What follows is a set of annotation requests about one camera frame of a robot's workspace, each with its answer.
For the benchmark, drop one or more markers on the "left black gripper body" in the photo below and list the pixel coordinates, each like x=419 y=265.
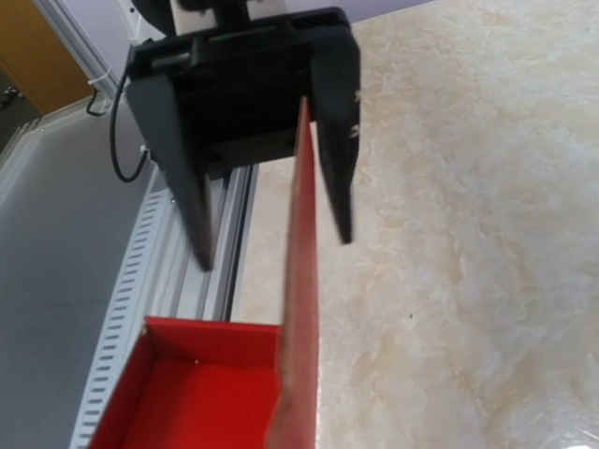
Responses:
x=240 y=86

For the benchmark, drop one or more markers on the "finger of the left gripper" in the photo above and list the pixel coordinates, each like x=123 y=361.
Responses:
x=160 y=118
x=335 y=100

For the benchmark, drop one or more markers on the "red paper box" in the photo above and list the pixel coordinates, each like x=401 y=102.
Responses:
x=208 y=384

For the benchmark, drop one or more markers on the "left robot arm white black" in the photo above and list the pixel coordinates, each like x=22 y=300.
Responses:
x=159 y=11

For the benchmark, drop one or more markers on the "front aluminium rail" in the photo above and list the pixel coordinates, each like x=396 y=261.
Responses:
x=84 y=259

